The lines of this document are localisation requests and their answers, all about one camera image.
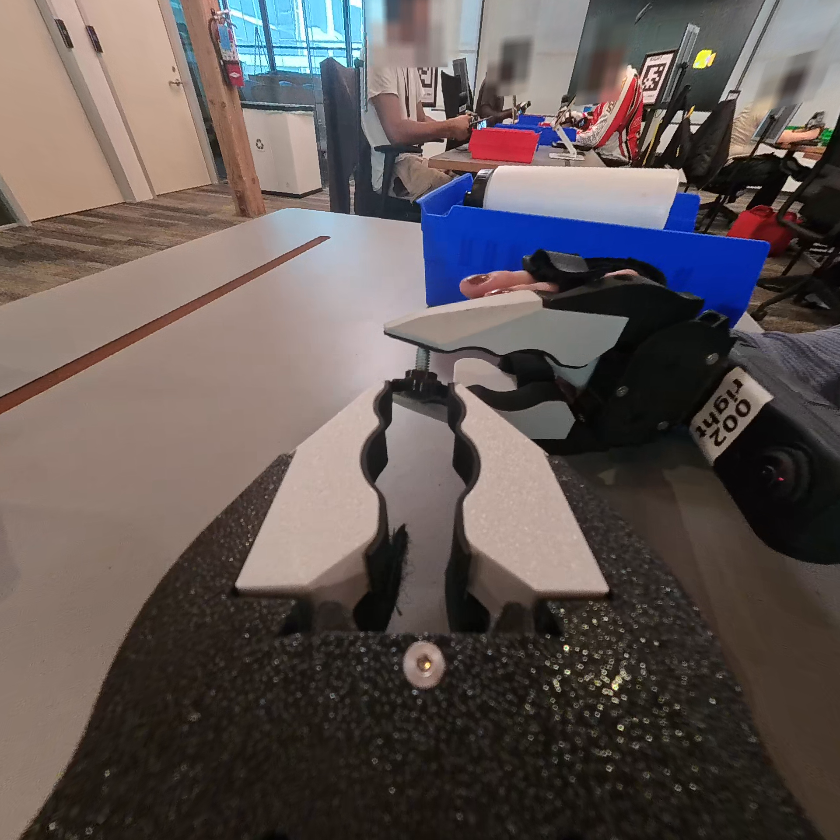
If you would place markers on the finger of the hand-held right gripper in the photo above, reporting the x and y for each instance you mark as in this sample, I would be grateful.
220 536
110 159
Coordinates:
551 420
499 325

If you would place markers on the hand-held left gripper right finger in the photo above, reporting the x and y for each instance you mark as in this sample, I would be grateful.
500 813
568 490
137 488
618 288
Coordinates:
525 525

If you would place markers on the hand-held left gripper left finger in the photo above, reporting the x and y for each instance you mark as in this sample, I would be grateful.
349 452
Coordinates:
315 518

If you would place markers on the blue storage bin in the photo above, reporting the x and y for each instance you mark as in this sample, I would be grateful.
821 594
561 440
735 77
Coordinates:
485 249

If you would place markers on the black thumb screw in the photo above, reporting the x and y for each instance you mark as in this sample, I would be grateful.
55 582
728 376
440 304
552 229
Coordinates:
425 384

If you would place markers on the white bottle with black lid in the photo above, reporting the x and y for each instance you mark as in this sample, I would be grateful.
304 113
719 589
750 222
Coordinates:
577 197

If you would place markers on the person's right forearm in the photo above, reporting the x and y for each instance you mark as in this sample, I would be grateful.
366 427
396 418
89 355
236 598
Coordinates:
800 367

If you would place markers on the person's right hand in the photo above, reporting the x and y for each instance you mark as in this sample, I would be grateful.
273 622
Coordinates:
499 282

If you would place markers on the red container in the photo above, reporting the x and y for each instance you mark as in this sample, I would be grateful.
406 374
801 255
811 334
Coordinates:
761 229

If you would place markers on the brown top table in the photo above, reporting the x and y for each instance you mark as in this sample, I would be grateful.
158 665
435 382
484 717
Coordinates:
453 159

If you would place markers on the red storage bin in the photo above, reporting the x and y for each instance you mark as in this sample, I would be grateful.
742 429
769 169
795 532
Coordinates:
502 144

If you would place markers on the white screen stand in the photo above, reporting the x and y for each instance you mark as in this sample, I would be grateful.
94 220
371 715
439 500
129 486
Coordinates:
568 141

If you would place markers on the black office chair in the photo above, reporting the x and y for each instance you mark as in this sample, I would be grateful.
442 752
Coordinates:
820 203
712 144
341 131

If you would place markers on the black monitor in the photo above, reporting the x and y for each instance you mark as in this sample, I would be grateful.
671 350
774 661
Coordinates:
463 82

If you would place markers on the printed tag poster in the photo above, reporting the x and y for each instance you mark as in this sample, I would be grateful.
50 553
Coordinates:
658 75
428 88

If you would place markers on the white recycling cabinet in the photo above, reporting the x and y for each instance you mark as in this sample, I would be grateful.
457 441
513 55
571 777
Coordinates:
282 151

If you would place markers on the large window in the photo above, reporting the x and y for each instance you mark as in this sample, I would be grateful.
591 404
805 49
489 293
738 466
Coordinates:
295 39

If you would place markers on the red fire extinguisher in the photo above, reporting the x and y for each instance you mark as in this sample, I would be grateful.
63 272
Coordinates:
233 69

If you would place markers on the white door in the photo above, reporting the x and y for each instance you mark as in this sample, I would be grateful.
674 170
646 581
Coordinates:
46 111
144 98

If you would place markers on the wooden post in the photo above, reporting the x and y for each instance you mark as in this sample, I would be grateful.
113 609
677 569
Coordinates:
229 144

